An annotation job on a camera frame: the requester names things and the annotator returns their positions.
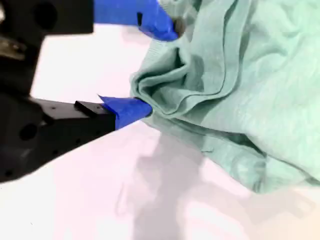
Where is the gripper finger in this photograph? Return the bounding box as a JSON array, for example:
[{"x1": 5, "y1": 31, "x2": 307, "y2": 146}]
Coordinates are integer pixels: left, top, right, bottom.
[
  {"x1": 93, "y1": 0, "x2": 186, "y2": 42},
  {"x1": 0, "y1": 94, "x2": 153, "y2": 185}
]

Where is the pale green t-shirt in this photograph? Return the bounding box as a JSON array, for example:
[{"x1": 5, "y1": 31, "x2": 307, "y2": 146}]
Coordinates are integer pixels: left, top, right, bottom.
[{"x1": 129, "y1": 0, "x2": 320, "y2": 195}]

